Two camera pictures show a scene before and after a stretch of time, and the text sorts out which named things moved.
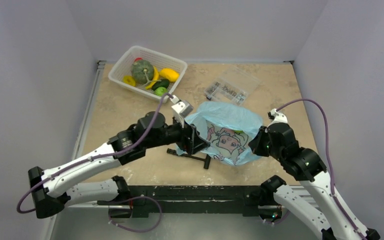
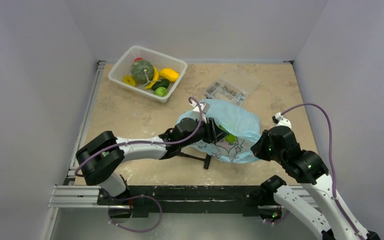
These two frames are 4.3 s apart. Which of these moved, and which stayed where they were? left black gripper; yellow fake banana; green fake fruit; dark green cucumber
Moved: left black gripper
Stayed: dark green cucumber; yellow fake banana; green fake fruit
